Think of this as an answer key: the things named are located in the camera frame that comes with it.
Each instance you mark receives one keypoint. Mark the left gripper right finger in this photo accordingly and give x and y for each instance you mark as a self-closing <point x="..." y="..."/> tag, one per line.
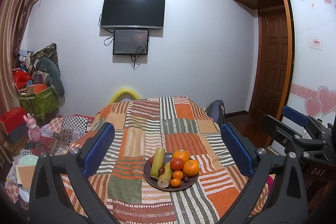
<point x="275" y="191"/>

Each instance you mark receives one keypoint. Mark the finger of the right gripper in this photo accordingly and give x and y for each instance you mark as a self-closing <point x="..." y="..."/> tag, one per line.
<point x="289" y="138"/>
<point x="295" y="116"/>

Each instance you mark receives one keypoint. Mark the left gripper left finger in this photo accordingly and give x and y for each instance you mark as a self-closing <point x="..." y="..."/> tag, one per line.
<point x="49" y="201"/>

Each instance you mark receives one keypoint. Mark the large orange with sticker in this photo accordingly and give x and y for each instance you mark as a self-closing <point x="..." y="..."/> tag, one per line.
<point x="191" y="168"/>

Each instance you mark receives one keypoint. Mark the dark grape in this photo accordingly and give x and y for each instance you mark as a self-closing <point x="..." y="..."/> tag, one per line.
<point x="161" y="170"/>
<point x="185" y="179"/>

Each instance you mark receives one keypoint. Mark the small tangerine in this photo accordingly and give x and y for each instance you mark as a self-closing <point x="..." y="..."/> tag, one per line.
<point x="175" y="182"/>
<point x="177" y="174"/>

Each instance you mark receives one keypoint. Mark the yellow-green cucumber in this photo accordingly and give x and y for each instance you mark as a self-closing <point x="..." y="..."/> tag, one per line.
<point x="164" y="179"/>
<point x="159" y="156"/>

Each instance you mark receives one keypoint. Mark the red tomato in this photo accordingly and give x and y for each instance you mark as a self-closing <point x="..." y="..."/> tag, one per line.
<point x="176" y="164"/>
<point x="151" y="160"/>

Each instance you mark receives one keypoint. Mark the light green bowl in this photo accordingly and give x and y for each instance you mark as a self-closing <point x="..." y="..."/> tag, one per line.
<point x="28" y="160"/>

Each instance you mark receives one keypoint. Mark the brown wooden door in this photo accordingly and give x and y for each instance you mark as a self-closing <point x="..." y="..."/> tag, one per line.
<point x="271" y="64"/>

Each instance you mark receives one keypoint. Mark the checkered floral quilt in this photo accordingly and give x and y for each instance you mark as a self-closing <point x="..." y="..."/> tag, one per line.
<point x="55" y="139"/>

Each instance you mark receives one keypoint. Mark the blue-grey chair back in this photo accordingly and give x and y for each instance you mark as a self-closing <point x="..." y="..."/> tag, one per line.
<point x="216" y="111"/>

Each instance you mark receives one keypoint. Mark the pink rabbit figurine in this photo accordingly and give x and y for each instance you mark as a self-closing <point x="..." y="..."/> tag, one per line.
<point x="34" y="131"/>

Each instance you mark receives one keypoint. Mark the orange on plate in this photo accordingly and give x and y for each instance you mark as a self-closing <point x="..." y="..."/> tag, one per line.
<point x="181" y="154"/>

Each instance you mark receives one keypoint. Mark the purple round plate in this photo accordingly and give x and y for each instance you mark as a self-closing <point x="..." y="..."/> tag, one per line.
<point x="166" y="163"/>

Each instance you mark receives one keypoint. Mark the red tomato on plate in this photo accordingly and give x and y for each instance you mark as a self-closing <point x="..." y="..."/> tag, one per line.
<point x="176" y="164"/>

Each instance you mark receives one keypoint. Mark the white wardrobe sliding door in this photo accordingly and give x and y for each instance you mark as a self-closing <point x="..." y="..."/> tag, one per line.
<point x="312" y="90"/>

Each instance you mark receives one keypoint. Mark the striped patchwork blanket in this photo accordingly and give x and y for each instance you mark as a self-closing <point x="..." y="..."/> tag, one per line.
<point x="171" y="123"/>

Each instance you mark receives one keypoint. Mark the grey plush toy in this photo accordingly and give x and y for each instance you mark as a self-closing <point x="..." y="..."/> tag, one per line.
<point x="45" y="65"/>

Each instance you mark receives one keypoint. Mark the yellow foam tube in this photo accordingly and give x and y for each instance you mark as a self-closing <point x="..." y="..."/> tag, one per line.
<point x="124" y="92"/>

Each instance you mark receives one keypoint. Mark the striped brown curtain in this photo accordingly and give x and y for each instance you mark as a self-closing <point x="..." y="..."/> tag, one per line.
<point x="14" y="18"/>

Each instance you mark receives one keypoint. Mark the small wall monitor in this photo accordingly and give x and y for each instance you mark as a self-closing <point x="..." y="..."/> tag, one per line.
<point x="130" y="41"/>

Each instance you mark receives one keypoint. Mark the large wall television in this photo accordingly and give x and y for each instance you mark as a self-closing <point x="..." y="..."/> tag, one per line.
<point x="133" y="14"/>

